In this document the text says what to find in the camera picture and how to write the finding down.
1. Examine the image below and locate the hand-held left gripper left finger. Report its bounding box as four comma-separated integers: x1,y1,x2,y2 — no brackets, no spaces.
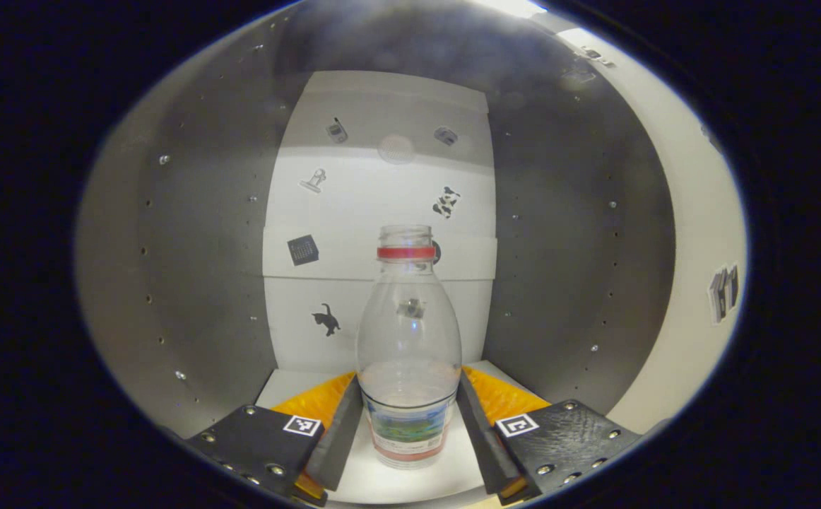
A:
184,371,365,506

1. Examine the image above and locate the clear plastic bottle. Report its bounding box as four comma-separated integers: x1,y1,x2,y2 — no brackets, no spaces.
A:
355,225,463,470

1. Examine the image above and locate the grey cabinet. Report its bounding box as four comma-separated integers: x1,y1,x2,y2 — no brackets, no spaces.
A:
75,0,680,508

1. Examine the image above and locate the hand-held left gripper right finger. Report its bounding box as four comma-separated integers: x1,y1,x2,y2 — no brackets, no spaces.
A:
455,365,643,504

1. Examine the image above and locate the grey cabinet door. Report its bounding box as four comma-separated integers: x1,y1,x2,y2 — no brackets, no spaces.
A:
531,14,749,435

